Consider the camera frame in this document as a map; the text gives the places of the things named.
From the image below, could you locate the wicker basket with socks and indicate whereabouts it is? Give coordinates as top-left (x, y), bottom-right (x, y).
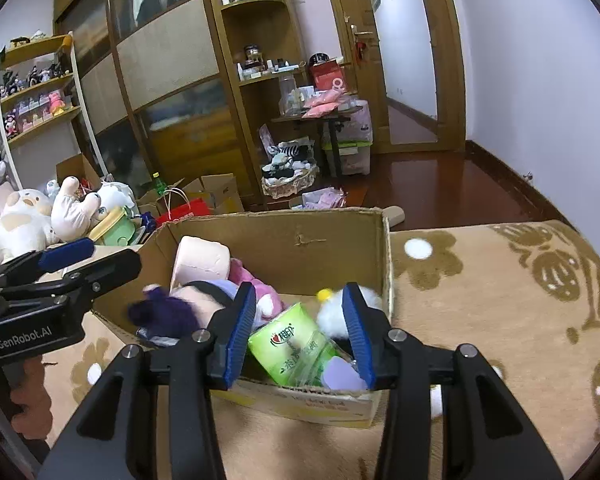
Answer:
top-left (260, 161), bottom-right (321, 199)

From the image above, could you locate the white fluffy plush toy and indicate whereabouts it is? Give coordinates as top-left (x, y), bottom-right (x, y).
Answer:
top-left (316, 287), bottom-right (384, 342)

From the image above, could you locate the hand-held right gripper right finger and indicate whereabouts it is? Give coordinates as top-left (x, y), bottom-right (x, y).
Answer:
top-left (341, 282), bottom-right (563, 480)

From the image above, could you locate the clear jar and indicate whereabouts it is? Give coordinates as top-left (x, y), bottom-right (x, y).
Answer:
top-left (278, 74), bottom-right (302, 116)

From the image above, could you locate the white and beige plush toy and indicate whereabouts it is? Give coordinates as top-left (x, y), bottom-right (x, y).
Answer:
top-left (0, 188), bottom-right (57, 267)

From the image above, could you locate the red paper bag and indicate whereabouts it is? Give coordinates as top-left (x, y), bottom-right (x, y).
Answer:
top-left (155, 187), bottom-right (214, 226)

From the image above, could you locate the green tissue packet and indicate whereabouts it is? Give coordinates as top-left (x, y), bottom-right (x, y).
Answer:
top-left (247, 302), bottom-right (353, 388)

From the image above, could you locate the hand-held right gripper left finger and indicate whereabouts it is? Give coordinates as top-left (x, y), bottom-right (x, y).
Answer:
top-left (37, 281), bottom-right (257, 480)

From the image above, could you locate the pink packet stack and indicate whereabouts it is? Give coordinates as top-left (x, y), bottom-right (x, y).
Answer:
top-left (301, 91), bottom-right (349, 119)

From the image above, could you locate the wooden door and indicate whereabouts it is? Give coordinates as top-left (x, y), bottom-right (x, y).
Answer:
top-left (324, 0), bottom-right (468, 157)

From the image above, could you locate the green and yellow toy pot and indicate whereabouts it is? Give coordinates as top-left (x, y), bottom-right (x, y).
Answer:
top-left (86, 206), bottom-right (138, 247)

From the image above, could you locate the person's left hand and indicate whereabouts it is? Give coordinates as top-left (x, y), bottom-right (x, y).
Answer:
top-left (0, 356), bottom-right (52, 453)

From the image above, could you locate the clear plastic storage box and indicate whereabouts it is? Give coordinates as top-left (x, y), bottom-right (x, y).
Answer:
top-left (321, 102), bottom-right (374, 177)

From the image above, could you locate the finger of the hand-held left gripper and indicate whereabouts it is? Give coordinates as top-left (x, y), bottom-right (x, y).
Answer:
top-left (0, 247), bottom-right (142, 312)
top-left (0, 237), bottom-right (96, 293)

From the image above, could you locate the white furry plush toy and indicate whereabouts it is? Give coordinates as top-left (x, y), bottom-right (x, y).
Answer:
top-left (96, 181), bottom-right (137, 212)

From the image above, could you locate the wooden sliding door wardrobe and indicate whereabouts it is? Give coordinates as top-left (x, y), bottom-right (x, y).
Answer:
top-left (53, 0), bottom-right (261, 206)

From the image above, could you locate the wooden corner shelf unit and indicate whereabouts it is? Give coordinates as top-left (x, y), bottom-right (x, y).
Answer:
top-left (200, 0), bottom-right (322, 202)

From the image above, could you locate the pale pink plush toy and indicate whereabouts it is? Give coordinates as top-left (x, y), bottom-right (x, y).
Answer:
top-left (50, 176), bottom-right (102, 243)

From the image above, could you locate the purple plush toy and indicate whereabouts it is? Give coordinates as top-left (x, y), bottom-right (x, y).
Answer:
top-left (126, 284), bottom-right (217, 347)

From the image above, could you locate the small box of papers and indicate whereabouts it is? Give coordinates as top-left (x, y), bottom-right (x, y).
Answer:
top-left (289, 186), bottom-right (349, 211)

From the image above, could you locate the brown cardboard box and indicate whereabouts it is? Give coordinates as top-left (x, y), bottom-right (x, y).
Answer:
top-left (56, 153), bottom-right (103, 192)
top-left (179, 173), bottom-right (245, 216)

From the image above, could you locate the red box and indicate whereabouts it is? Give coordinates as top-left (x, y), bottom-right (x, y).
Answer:
top-left (309, 59), bottom-right (347, 93)

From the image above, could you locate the small dark table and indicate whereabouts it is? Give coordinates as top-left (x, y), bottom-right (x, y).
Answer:
top-left (271, 106), bottom-right (354, 179)

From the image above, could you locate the yellow toy display shelf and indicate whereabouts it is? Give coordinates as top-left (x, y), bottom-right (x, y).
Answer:
top-left (0, 34), bottom-right (106, 187)

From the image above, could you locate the plush toy with pink snout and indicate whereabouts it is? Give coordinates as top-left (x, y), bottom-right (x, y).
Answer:
top-left (169, 236), bottom-right (242, 312)

